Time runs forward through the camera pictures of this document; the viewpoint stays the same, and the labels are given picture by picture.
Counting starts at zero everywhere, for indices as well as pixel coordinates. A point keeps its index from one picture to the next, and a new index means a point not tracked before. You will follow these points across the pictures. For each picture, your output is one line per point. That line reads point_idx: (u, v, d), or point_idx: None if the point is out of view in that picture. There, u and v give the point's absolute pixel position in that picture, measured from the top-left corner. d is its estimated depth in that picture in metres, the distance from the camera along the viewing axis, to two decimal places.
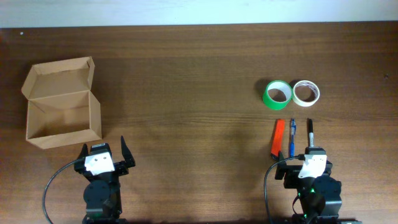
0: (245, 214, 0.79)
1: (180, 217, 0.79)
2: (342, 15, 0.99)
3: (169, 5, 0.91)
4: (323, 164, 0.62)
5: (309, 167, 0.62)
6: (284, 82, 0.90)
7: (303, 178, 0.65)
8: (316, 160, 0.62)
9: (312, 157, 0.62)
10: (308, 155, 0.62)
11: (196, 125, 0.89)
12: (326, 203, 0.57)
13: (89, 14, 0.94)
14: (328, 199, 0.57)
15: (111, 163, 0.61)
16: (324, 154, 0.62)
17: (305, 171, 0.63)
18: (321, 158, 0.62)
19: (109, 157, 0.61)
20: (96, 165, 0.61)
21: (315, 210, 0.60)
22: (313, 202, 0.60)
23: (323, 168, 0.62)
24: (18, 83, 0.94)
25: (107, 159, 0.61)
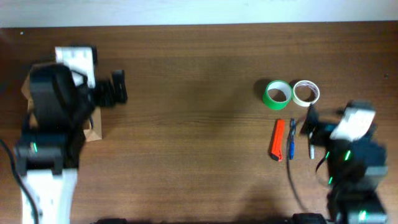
0: (246, 215, 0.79)
1: (180, 217, 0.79)
2: (341, 15, 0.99)
3: (170, 5, 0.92)
4: (367, 124, 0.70)
5: (347, 124, 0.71)
6: (284, 81, 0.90)
7: (337, 137, 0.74)
8: (357, 118, 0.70)
9: (357, 113, 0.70)
10: (351, 109, 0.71)
11: (195, 125, 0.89)
12: (365, 172, 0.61)
13: (89, 14, 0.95)
14: (369, 167, 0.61)
15: (89, 62, 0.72)
16: (371, 112, 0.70)
17: (342, 130, 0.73)
18: (367, 116, 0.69)
19: (89, 56, 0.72)
20: (73, 60, 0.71)
21: (349, 180, 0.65)
22: (349, 169, 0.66)
23: (363, 128, 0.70)
24: (18, 83, 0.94)
25: (87, 57, 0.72)
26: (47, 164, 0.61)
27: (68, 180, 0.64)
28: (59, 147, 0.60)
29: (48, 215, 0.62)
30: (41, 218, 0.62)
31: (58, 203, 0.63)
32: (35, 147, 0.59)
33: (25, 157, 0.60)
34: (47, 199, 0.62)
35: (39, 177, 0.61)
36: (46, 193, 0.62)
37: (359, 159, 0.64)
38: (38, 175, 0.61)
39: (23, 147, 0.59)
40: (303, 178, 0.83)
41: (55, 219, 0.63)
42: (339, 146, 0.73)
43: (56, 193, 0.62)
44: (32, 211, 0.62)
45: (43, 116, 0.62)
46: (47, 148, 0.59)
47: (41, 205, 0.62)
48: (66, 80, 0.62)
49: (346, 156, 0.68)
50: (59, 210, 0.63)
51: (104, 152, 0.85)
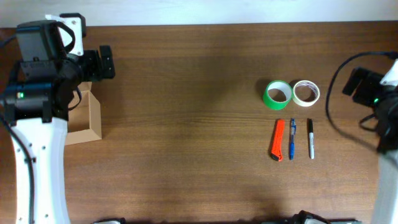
0: (246, 214, 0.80)
1: (180, 217, 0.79)
2: (342, 15, 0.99)
3: (169, 5, 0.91)
4: None
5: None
6: (284, 81, 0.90)
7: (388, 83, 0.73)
8: None
9: None
10: None
11: (196, 125, 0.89)
12: None
13: (88, 14, 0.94)
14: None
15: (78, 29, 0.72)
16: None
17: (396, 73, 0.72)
18: None
19: (78, 23, 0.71)
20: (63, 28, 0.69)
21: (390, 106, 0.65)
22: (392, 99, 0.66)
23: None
24: None
25: (75, 24, 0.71)
26: (34, 114, 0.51)
27: (60, 127, 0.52)
28: (46, 95, 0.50)
29: (41, 164, 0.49)
30: (36, 168, 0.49)
31: (50, 149, 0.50)
32: (22, 95, 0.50)
33: (11, 110, 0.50)
34: (39, 145, 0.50)
35: (30, 124, 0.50)
36: (37, 138, 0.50)
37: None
38: (28, 124, 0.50)
39: (11, 101, 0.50)
40: (303, 178, 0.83)
41: (47, 169, 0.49)
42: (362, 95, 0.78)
43: (45, 139, 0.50)
44: (22, 160, 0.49)
45: (28, 70, 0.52)
46: (34, 98, 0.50)
47: (33, 152, 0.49)
48: (55, 34, 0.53)
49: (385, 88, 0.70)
50: (52, 155, 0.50)
51: (104, 151, 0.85)
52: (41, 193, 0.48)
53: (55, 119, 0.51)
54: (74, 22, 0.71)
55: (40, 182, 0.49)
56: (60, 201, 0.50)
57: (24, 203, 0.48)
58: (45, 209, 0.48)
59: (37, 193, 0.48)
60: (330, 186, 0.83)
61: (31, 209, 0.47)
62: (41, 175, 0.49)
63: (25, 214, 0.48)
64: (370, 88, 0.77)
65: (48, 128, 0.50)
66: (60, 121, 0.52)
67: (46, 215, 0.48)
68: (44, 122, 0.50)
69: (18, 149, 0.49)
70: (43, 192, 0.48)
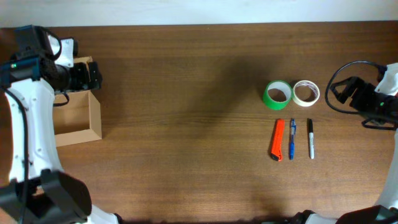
0: (245, 214, 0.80)
1: (180, 217, 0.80)
2: (342, 15, 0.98)
3: (169, 5, 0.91)
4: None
5: None
6: (284, 81, 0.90)
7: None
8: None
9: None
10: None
11: (196, 125, 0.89)
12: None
13: (88, 14, 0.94)
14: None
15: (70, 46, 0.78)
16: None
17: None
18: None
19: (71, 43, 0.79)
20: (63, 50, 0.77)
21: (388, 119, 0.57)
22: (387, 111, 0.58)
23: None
24: None
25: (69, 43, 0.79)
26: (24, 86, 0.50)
27: (49, 89, 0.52)
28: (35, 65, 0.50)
29: (35, 109, 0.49)
30: (29, 114, 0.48)
31: (42, 98, 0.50)
32: (15, 66, 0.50)
33: (4, 80, 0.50)
34: (32, 94, 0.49)
35: (22, 83, 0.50)
36: (28, 90, 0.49)
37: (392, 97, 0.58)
38: (22, 89, 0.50)
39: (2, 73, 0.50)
40: (303, 178, 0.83)
41: (40, 114, 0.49)
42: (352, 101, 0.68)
43: (38, 88, 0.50)
44: (15, 108, 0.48)
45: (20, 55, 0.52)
46: (25, 68, 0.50)
47: (26, 101, 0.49)
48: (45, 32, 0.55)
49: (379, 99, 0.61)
50: (41, 107, 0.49)
51: (104, 151, 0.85)
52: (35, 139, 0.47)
53: (45, 85, 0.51)
54: (67, 42, 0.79)
55: (33, 129, 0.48)
56: (51, 145, 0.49)
57: (17, 144, 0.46)
58: (38, 147, 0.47)
59: (32, 136, 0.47)
60: (330, 186, 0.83)
61: (25, 148, 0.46)
62: (35, 119, 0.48)
63: (18, 154, 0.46)
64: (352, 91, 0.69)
65: (39, 89, 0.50)
66: (49, 92, 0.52)
67: (40, 152, 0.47)
68: (34, 82, 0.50)
69: (12, 101, 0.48)
70: (37, 137, 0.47)
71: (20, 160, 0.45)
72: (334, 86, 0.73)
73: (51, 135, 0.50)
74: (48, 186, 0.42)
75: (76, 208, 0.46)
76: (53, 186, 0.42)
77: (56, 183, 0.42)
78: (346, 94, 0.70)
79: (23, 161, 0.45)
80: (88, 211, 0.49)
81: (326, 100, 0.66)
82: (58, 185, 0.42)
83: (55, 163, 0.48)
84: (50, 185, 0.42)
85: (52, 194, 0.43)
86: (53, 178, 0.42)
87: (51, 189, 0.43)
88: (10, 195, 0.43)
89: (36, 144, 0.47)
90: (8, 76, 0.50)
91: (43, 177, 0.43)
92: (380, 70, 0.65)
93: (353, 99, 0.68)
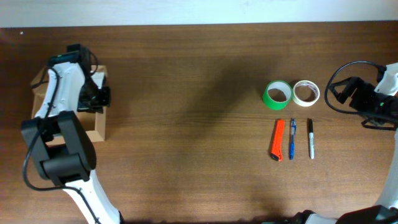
0: (246, 214, 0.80)
1: (180, 217, 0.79)
2: (341, 15, 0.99)
3: (169, 4, 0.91)
4: None
5: None
6: (284, 82, 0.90)
7: None
8: None
9: None
10: None
11: (195, 125, 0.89)
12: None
13: (88, 14, 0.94)
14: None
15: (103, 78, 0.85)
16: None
17: None
18: None
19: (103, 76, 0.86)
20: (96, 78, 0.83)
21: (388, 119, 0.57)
22: (386, 112, 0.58)
23: None
24: (17, 83, 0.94)
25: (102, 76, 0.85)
26: (62, 66, 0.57)
27: (80, 75, 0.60)
28: (76, 58, 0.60)
29: (68, 78, 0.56)
30: (61, 80, 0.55)
31: (76, 74, 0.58)
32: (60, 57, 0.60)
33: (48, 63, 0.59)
34: (66, 70, 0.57)
35: (62, 64, 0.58)
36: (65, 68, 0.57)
37: (392, 97, 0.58)
38: (61, 66, 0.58)
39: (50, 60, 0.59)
40: (303, 177, 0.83)
41: (71, 82, 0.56)
42: (354, 102, 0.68)
43: (74, 68, 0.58)
44: (51, 76, 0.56)
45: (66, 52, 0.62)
46: (66, 58, 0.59)
47: (61, 73, 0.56)
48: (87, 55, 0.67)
49: (379, 100, 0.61)
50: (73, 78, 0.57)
51: (105, 151, 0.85)
52: (61, 91, 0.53)
53: (78, 70, 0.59)
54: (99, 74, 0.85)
55: (63, 86, 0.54)
56: (73, 105, 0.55)
57: (47, 94, 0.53)
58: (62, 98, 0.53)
59: (60, 92, 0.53)
60: (330, 186, 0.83)
61: (53, 97, 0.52)
62: (66, 83, 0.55)
63: (46, 100, 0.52)
64: (352, 91, 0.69)
65: (73, 68, 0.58)
66: (79, 78, 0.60)
67: (63, 102, 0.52)
68: (73, 63, 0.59)
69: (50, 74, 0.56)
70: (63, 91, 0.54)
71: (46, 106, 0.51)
72: (333, 87, 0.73)
73: (74, 99, 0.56)
74: (64, 124, 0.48)
75: (82, 156, 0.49)
76: (68, 124, 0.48)
77: (71, 120, 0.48)
78: (346, 95, 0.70)
79: (48, 105, 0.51)
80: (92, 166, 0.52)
81: (326, 99, 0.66)
82: (74, 125, 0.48)
83: None
84: (66, 124, 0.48)
85: (68, 134, 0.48)
86: (68, 117, 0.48)
87: (67, 128, 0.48)
88: (32, 129, 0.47)
89: (61, 96, 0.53)
90: (53, 62, 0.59)
91: (60, 116, 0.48)
92: (379, 70, 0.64)
93: (354, 99, 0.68)
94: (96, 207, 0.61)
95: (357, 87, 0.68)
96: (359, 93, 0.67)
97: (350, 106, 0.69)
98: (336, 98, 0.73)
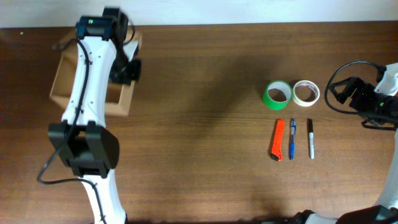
0: (246, 214, 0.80)
1: (180, 218, 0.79)
2: (341, 15, 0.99)
3: (169, 5, 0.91)
4: None
5: None
6: (283, 82, 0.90)
7: None
8: None
9: None
10: None
11: (196, 125, 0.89)
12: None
13: (89, 14, 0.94)
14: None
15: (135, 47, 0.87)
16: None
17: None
18: None
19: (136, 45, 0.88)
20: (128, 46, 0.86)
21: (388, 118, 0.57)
22: (386, 112, 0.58)
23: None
24: (17, 83, 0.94)
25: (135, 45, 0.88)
26: (94, 40, 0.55)
27: (112, 52, 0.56)
28: (109, 26, 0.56)
29: (99, 64, 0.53)
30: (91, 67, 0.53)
31: (107, 57, 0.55)
32: (91, 22, 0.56)
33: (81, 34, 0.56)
34: (97, 53, 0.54)
35: (93, 41, 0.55)
36: (96, 48, 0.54)
37: (392, 97, 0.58)
38: (91, 48, 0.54)
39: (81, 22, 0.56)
40: (303, 178, 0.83)
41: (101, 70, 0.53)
42: (355, 102, 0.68)
43: (106, 48, 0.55)
44: (81, 62, 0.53)
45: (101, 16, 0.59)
46: (100, 25, 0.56)
47: (91, 58, 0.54)
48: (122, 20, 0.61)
49: (379, 100, 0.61)
50: (102, 66, 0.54)
51: None
52: (91, 87, 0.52)
53: (111, 48, 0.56)
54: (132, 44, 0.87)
55: (91, 79, 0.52)
56: (102, 102, 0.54)
57: (74, 90, 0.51)
58: (91, 98, 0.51)
59: (88, 89, 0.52)
60: (330, 186, 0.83)
61: (80, 96, 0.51)
62: (96, 73, 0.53)
63: (74, 98, 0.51)
64: (352, 91, 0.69)
65: (104, 51, 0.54)
66: (111, 55, 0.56)
67: (92, 104, 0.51)
68: (105, 41, 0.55)
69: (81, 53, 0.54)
70: (92, 87, 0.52)
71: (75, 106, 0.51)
72: (333, 87, 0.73)
73: (103, 93, 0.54)
74: (91, 139, 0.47)
75: (106, 161, 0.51)
76: (95, 140, 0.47)
77: (99, 138, 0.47)
78: (346, 95, 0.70)
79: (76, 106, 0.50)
80: (112, 165, 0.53)
81: (326, 99, 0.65)
82: (101, 142, 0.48)
83: (101, 116, 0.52)
84: (92, 140, 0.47)
85: (94, 147, 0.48)
86: (97, 134, 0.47)
87: (94, 143, 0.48)
88: (59, 135, 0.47)
89: (89, 96, 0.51)
90: (83, 29, 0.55)
91: (89, 130, 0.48)
92: (379, 70, 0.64)
93: (353, 99, 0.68)
94: (106, 204, 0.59)
95: (357, 87, 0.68)
96: (359, 93, 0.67)
97: (350, 107, 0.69)
98: (336, 99, 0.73)
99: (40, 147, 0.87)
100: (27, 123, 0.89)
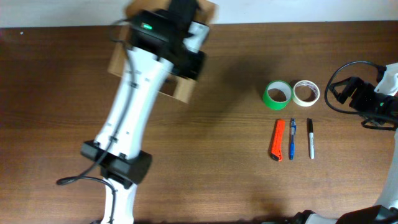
0: (245, 214, 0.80)
1: (180, 217, 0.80)
2: (342, 15, 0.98)
3: None
4: None
5: None
6: (284, 81, 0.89)
7: None
8: None
9: None
10: None
11: (196, 125, 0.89)
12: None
13: (89, 14, 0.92)
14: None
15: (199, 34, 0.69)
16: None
17: None
18: None
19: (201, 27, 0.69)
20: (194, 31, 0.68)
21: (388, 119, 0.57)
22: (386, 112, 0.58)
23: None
24: (17, 83, 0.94)
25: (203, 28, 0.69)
26: (148, 56, 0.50)
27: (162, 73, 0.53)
28: (170, 35, 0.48)
29: (142, 89, 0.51)
30: (134, 91, 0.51)
31: (153, 81, 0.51)
32: (148, 27, 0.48)
33: (134, 39, 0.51)
34: (143, 78, 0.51)
35: (143, 58, 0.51)
36: (145, 70, 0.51)
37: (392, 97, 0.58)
38: (139, 68, 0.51)
39: (136, 23, 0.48)
40: (303, 178, 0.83)
41: (143, 97, 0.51)
42: (355, 102, 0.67)
43: (155, 71, 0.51)
44: (126, 83, 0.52)
45: (161, 15, 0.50)
46: (160, 33, 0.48)
47: (137, 81, 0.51)
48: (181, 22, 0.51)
49: (379, 100, 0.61)
50: (146, 93, 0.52)
51: None
52: (129, 116, 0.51)
53: (160, 70, 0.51)
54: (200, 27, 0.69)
55: (132, 106, 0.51)
56: (138, 130, 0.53)
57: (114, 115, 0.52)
58: (127, 129, 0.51)
59: (126, 117, 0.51)
60: (330, 186, 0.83)
61: (118, 123, 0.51)
62: (137, 99, 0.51)
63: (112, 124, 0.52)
64: (352, 91, 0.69)
65: (150, 76, 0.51)
66: (159, 76, 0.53)
67: (127, 135, 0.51)
68: (156, 61, 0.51)
69: (129, 69, 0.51)
70: (131, 116, 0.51)
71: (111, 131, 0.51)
72: (333, 87, 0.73)
73: (142, 120, 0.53)
74: (122, 168, 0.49)
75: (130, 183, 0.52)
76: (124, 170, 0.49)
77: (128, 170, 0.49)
78: (346, 95, 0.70)
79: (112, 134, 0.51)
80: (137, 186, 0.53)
81: (326, 99, 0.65)
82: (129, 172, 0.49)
83: (134, 147, 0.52)
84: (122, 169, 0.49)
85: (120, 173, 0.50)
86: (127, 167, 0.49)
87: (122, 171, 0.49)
88: (94, 152, 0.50)
89: (126, 126, 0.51)
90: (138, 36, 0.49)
91: (121, 160, 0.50)
92: (379, 70, 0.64)
93: (354, 99, 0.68)
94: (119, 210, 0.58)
95: (357, 87, 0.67)
96: (359, 93, 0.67)
97: (350, 106, 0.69)
98: (337, 99, 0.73)
99: (40, 147, 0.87)
100: (27, 124, 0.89)
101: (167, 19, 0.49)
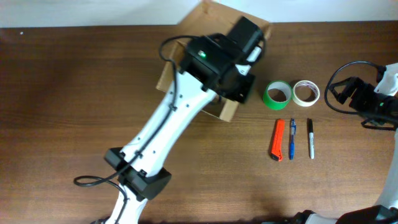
0: (246, 214, 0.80)
1: (180, 217, 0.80)
2: (342, 16, 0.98)
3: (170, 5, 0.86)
4: None
5: None
6: (284, 81, 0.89)
7: None
8: None
9: None
10: None
11: (195, 125, 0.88)
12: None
13: (88, 14, 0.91)
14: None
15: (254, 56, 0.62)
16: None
17: None
18: None
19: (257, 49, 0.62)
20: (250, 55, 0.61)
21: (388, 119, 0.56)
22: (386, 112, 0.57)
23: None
24: (17, 83, 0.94)
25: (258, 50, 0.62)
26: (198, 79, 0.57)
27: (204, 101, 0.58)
28: (222, 67, 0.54)
29: (179, 112, 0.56)
30: (171, 113, 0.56)
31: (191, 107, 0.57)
32: (203, 55, 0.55)
33: (185, 64, 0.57)
34: (183, 102, 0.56)
35: (188, 83, 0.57)
36: (188, 96, 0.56)
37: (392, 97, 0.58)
38: (181, 93, 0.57)
39: (193, 49, 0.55)
40: (303, 177, 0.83)
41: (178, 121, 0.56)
42: (355, 102, 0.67)
43: (197, 98, 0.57)
44: (166, 104, 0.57)
45: (218, 44, 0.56)
46: (212, 63, 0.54)
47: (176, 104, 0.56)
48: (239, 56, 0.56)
49: (379, 100, 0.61)
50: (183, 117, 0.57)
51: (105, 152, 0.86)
52: (160, 135, 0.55)
53: (201, 98, 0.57)
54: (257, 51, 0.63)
55: (166, 126, 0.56)
56: (163, 152, 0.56)
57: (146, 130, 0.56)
58: (155, 148, 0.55)
59: (156, 137, 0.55)
60: (330, 186, 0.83)
61: (148, 140, 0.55)
62: (173, 121, 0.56)
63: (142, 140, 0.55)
64: (352, 91, 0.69)
65: (190, 101, 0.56)
66: (198, 104, 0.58)
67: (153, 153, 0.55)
68: (201, 89, 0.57)
69: (172, 91, 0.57)
70: (163, 135, 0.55)
71: (139, 146, 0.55)
72: (333, 87, 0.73)
73: (169, 142, 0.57)
74: (140, 183, 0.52)
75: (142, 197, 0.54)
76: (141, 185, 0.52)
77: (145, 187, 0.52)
78: (345, 96, 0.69)
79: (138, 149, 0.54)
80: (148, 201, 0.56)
81: (326, 98, 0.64)
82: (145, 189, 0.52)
83: (155, 166, 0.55)
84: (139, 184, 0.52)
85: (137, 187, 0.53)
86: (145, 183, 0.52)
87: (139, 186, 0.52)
88: (117, 160, 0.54)
89: (154, 145, 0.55)
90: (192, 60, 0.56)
91: (141, 175, 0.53)
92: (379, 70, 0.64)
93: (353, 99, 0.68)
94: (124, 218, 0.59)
95: (357, 87, 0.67)
96: (359, 93, 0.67)
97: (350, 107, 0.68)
98: (336, 98, 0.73)
99: (40, 147, 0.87)
100: (27, 124, 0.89)
101: (222, 49, 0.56)
